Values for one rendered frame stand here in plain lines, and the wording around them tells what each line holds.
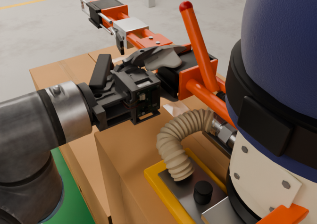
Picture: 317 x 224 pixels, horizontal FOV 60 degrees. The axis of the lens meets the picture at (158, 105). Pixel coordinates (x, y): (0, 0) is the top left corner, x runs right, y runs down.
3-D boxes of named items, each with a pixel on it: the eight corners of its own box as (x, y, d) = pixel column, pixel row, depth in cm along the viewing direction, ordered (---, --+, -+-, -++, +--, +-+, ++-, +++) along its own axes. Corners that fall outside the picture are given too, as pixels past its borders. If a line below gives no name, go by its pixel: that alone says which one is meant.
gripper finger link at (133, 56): (167, 63, 50) (127, 88, 48) (161, 59, 51) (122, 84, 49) (161, 43, 47) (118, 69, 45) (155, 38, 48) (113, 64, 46)
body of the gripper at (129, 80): (163, 114, 48) (99, 141, 43) (139, 89, 54) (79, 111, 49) (164, 78, 43) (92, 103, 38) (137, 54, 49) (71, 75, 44)
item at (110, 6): (129, 22, 75) (128, 4, 72) (104, 29, 72) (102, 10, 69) (115, 13, 81) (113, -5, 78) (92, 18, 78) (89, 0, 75)
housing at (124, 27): (150, 43, 67) (150, 25, 64) (126, 50, 64) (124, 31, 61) (137, 32, 71) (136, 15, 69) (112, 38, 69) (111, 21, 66)
